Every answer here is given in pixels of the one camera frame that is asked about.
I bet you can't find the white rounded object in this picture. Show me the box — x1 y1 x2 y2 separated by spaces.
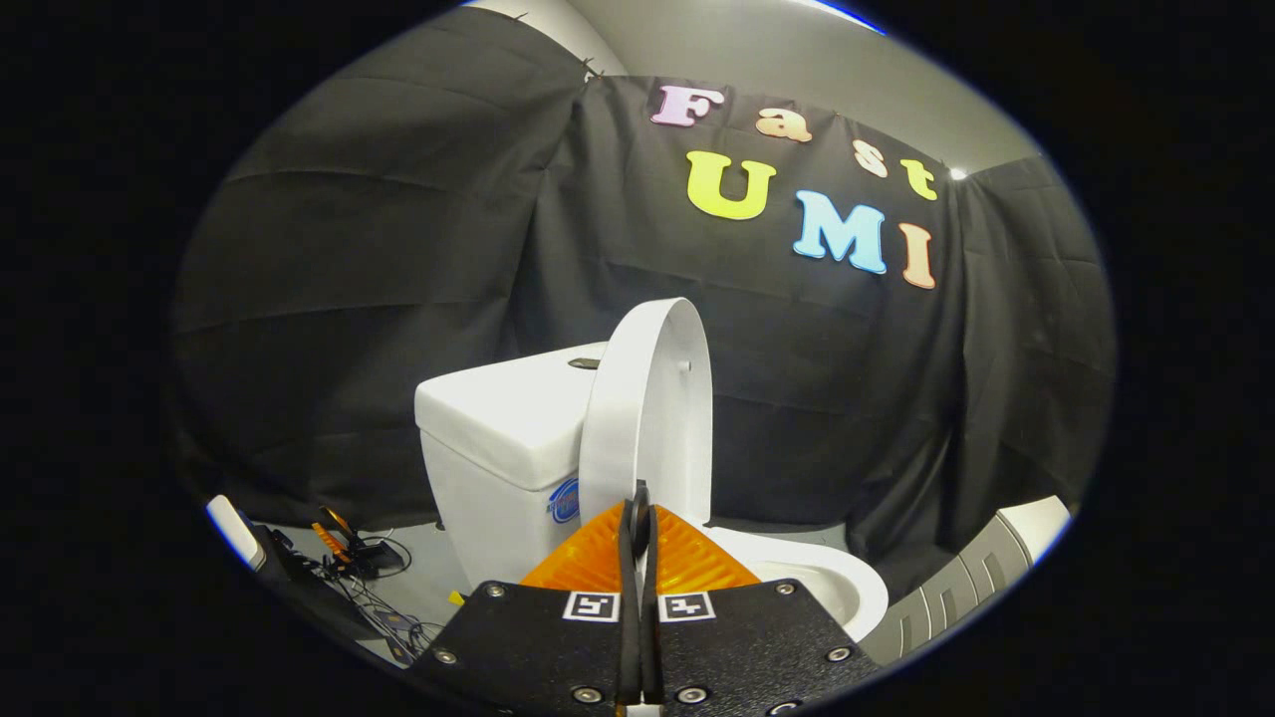
206 495 268 572

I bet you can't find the black cable bundle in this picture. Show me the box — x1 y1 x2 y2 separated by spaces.
324 536 444 658

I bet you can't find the white toilet seat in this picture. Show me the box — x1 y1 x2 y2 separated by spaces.
709 526 890 643

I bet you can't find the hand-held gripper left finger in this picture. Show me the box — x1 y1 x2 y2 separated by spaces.
413 480 644 714

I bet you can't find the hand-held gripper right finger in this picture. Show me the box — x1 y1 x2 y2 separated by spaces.
642 480 884 714

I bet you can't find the orange tool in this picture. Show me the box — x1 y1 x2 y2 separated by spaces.
311 506 361 565

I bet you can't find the black backdrop cloth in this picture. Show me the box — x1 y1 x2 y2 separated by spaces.
169 5 1117 598

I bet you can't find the white toilet lid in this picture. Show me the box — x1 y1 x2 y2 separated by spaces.
578 297 714 529

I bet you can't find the white drawer cabinet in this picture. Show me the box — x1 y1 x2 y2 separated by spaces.
859 496 1072 666

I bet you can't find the white toilet with tank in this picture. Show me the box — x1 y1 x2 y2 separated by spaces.
414 342 890 643

